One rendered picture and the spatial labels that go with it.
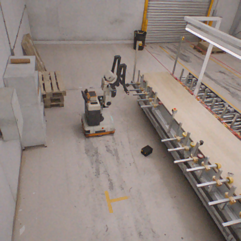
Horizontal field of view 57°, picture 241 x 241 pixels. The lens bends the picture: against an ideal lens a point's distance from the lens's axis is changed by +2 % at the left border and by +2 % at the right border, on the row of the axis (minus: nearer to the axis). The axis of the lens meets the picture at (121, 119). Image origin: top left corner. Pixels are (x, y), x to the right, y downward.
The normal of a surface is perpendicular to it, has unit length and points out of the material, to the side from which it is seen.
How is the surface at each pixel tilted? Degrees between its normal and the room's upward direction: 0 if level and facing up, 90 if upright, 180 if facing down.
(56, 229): 0
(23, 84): 90
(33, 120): 90
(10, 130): 90
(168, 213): 0
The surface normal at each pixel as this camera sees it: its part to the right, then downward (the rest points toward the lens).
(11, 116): 0.27, 0.59
